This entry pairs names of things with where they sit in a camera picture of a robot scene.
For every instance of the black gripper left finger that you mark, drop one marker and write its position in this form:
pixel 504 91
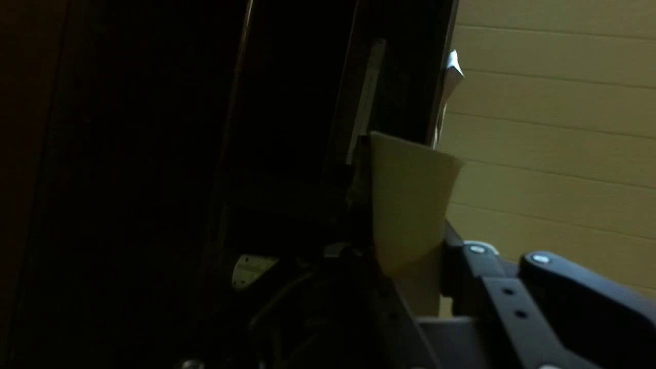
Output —
pixel 329 313

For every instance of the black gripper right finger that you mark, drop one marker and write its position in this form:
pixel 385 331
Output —
pixel 546 308

